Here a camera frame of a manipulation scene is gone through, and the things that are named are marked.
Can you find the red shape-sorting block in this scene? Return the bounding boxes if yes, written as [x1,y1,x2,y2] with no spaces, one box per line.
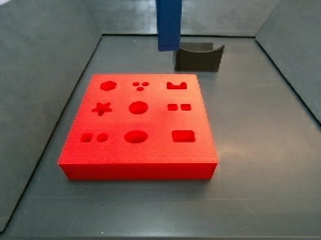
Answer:
[57,74,217,180]

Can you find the blue rectangular peg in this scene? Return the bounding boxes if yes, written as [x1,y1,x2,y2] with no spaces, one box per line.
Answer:
[155,0,181,52]

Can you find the dark grey curved holder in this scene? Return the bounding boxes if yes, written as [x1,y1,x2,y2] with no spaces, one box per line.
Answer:
[173,42,224,72]

